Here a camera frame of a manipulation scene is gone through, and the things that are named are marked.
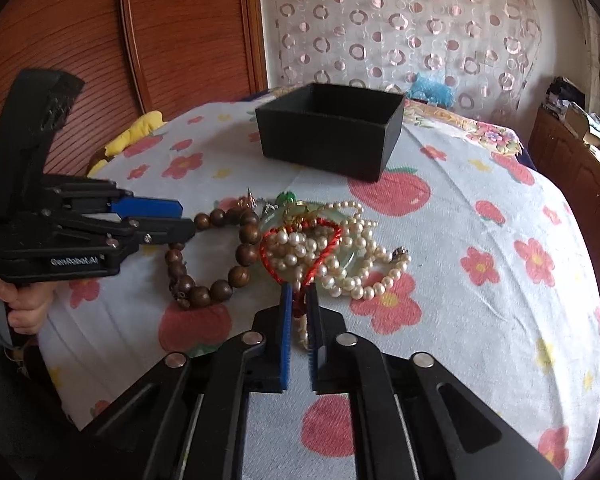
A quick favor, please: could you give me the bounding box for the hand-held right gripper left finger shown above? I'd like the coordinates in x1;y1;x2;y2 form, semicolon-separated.
42;282;294;480

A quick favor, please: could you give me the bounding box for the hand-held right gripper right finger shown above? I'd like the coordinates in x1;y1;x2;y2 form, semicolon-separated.
307;283;565;480

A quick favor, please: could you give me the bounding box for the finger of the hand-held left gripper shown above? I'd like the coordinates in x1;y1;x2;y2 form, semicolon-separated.
55;210;197;267
62;187;184;218

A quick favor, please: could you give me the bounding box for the brown wooden bead bracelet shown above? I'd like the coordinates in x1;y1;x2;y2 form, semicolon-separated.
164;207;262;312

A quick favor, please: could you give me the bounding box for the red braided cord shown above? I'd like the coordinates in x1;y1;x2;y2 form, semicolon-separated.
259;216;344;320

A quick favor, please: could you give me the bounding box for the white pearl necklace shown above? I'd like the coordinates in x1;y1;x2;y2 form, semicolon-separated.
264;200;413;352

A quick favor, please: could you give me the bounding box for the black square box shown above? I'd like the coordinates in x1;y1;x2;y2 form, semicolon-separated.
255;82;406;182

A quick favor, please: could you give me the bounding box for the person's left hand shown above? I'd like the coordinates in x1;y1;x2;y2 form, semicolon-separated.
0;259;57;336

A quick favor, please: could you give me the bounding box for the yellow cushion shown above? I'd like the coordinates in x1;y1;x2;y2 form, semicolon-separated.
87;110;169;176

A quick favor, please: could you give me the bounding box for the small metal earring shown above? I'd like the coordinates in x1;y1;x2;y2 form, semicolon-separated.
236;187;262;212

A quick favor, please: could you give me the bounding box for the green bead charm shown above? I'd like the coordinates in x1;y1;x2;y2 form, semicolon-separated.
275;190;307;212

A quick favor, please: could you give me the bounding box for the white flower-print cloth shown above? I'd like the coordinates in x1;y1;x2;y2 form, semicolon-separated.
39;97;600;480

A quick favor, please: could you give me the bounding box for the brown wooden wardrobe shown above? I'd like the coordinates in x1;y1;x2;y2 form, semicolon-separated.
0;0;269;183

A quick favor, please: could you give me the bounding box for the colourful floral bedsheet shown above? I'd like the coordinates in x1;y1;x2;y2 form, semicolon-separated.
405;99;527;162

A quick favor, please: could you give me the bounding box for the blue plastic item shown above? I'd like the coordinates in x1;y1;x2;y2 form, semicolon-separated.
411;72;457;107

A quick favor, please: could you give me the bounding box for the circle-patterned sheer curtain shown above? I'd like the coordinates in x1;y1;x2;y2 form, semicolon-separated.
257;0;544;122

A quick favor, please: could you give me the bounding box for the brown wooden cabinet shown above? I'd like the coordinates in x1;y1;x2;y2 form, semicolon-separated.
527;105;600;283

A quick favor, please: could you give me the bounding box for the clutter of boxes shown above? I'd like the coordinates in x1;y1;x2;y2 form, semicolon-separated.
540;76;600;173

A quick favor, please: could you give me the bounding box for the pale jade ring pendant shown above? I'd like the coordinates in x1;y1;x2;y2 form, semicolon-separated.
324;246;370;292

